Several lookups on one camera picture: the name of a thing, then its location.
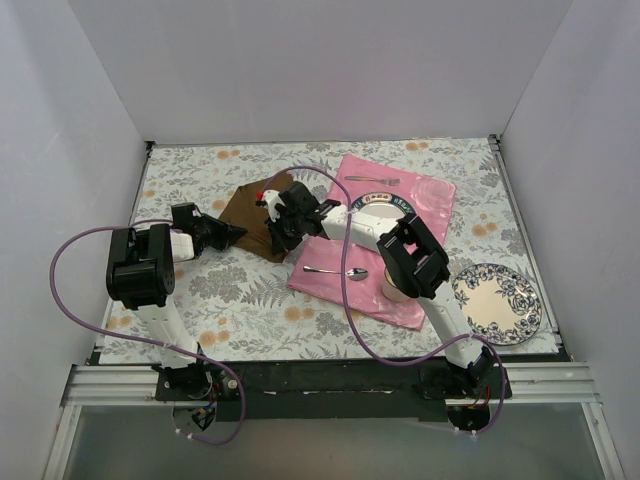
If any brown cloth napkin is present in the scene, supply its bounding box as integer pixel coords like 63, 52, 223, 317
219, 179, 287, 263

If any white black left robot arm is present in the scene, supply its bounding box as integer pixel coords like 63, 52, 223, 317
106, 203, 248, 400

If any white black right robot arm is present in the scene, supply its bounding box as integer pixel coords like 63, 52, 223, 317
256, 182, 497, 398

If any pink floral placemat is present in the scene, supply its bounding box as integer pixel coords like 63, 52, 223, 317
288, 155, 456, 330

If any floral tablecloth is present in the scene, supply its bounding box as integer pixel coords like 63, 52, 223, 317
98, 138, 560, 365

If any silver spoon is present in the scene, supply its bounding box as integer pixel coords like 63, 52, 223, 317
303, 265, 369, 281

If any green rimmed white plate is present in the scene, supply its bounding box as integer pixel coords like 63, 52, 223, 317
352, 191, 416, 220

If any silver fork on placemat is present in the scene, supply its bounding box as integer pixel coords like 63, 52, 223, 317
344, 176, 401, 186

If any cream mug dark rim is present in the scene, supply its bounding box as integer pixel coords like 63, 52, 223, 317
381, 269, 412, 303

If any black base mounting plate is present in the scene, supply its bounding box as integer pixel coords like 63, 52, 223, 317
155, 358, 512, 422

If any blue floral white plate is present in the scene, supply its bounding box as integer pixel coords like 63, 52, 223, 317
451, 263, 542, 346

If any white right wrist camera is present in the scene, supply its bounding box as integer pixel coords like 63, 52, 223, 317
256, 189, 286, 222

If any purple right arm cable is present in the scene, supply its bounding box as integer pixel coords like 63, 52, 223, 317
257, 166, 504, 437

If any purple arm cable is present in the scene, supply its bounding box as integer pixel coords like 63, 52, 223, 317
49, 219, 247, 445
257, 166, 504, 437

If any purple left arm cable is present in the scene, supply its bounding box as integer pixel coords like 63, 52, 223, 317
49, 219, 247, 445

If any aluminium table frame rail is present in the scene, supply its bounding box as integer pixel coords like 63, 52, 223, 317
68, 138, 624, 479

